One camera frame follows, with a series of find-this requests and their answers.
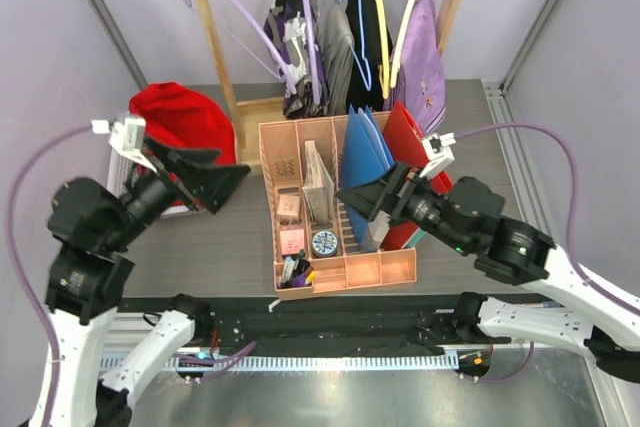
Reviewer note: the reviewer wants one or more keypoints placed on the beige book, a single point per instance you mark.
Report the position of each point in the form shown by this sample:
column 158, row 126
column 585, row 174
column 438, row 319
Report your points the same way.
column 318, row 186

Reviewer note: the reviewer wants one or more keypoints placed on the pink desk organizer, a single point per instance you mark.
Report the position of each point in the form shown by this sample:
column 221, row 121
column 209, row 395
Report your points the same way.
column 281, row 148

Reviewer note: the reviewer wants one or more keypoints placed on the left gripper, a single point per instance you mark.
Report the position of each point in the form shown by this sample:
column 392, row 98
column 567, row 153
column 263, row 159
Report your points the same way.
column 198, row 178

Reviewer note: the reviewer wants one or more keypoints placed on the red file folder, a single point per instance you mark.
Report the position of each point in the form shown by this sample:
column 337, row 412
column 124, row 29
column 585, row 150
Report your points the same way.
column 403, row 137

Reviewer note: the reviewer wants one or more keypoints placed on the round patterned tin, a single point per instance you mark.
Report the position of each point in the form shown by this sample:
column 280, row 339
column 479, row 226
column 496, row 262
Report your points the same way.
column 324, row 244

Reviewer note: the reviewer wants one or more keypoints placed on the teal folder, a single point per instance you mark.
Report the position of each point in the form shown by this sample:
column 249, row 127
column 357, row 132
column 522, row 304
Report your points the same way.
column 416, row 236

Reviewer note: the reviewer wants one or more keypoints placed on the pink socket cube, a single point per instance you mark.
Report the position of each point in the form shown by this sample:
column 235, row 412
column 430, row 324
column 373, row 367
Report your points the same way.
column 291, row 241
column 288, row 207

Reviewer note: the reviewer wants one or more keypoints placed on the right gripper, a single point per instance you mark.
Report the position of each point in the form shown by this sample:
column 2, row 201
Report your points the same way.
column 386, row 193

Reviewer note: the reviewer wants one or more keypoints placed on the red trousers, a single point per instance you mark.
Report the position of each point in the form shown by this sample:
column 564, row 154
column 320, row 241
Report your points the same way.
column 181, row 118

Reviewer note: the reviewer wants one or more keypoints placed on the black garment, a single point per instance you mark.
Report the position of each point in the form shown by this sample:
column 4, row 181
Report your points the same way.
column 357, row 96

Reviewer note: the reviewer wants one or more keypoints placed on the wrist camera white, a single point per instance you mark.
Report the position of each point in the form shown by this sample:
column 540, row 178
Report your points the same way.
column 126, row 136
column 438, row 149

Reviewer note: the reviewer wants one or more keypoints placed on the blue file folder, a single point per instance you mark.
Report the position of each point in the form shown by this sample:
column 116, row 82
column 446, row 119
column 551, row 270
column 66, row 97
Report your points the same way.
column 365, row 154

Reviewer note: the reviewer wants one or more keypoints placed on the pens in organizer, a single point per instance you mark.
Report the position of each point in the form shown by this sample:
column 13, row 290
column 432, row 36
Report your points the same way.
column 297, row 271

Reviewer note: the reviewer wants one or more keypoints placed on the lilac purple garment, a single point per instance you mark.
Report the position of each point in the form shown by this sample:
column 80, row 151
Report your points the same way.
column 420, row 85

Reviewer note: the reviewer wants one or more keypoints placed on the lilac hanger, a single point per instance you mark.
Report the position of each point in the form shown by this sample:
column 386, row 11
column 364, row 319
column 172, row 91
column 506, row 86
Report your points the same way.
column 310, row 32
column 245, row 17

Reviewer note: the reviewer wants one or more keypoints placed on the white plastic basket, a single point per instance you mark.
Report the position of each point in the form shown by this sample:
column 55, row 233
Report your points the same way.
column 121, row 170

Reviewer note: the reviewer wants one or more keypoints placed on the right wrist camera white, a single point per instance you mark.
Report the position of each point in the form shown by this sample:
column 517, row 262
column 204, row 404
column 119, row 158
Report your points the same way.
column 438, row 149

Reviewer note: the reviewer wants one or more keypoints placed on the pink socket cube lower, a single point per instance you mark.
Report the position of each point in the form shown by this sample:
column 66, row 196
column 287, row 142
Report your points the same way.
column 291, row 241

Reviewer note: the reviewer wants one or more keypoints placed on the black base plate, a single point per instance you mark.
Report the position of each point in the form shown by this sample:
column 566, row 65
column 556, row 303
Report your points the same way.
column 336, row 327

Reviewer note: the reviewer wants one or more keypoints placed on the purple camouflage garment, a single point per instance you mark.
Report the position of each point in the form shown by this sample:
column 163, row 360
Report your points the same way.
column 286, row 27

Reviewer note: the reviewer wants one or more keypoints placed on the cream yellow hanger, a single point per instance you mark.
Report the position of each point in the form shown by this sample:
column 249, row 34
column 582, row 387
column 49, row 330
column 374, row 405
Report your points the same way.
column 385, row 70

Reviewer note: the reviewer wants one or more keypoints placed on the white slotted cable duct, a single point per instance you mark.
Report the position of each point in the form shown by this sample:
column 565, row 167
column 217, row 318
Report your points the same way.
column 448, row 361

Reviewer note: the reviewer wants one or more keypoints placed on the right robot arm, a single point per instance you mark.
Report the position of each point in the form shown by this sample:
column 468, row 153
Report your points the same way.
column 594, row 318

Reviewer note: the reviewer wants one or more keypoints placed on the grey garment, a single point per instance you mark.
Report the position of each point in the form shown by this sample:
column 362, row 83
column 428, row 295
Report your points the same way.
column 338, row 58

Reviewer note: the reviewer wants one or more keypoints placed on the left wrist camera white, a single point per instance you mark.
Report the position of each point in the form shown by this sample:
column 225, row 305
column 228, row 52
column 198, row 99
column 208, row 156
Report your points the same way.
column 126, row 136

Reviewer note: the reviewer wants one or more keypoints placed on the blue hanger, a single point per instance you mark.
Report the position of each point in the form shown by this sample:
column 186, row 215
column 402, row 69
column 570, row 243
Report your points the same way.
column 361, row 59

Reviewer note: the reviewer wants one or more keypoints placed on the pink socket cube upper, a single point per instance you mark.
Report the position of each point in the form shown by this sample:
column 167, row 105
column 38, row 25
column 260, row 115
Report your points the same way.
column 288, row 207

